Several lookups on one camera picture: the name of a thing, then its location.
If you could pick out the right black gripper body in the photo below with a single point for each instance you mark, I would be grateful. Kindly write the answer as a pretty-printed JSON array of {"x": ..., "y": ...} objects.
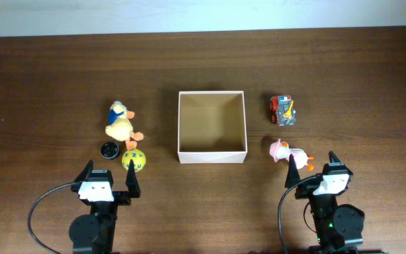
[{"x": 305, "y": 190}]

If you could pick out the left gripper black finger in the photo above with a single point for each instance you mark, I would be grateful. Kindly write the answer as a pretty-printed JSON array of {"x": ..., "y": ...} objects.
[
  {"x": 131, "y": 179},
  {"x": 84, "y": 174}
]

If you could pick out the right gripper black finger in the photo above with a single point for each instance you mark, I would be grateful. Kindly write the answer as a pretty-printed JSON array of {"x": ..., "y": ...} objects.
[
  {"x": 333, "y": 159},
  {"x": 293, "y": 176}
]

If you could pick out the black round cap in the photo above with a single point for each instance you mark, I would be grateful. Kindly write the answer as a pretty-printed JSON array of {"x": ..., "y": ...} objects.
[{"x": 110, "y": 150}]

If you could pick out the yellow plush duck blue scarf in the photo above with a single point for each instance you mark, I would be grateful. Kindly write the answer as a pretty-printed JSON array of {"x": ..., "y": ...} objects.
[{"x": 120, "y": 127}]

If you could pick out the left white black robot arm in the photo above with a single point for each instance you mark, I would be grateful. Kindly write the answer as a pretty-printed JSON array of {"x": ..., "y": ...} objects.
[{"x": 94, "y": 232}]

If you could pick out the yellow ball with letters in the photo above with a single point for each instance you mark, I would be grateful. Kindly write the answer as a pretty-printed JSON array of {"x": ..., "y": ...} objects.
[{"x": 137, "y": 157}]

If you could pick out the white duck toy pink hat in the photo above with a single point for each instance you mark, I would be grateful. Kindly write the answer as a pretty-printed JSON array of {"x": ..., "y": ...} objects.
[{"x": 281, "y": 150}]

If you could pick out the red grey toy truck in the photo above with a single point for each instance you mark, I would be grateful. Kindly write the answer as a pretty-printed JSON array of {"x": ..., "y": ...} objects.
[{"x": 282, "y": 110}]

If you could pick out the pink cardboard box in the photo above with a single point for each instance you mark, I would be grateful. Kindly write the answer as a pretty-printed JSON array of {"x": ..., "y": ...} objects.
[{"x": 211, "y": 127}]

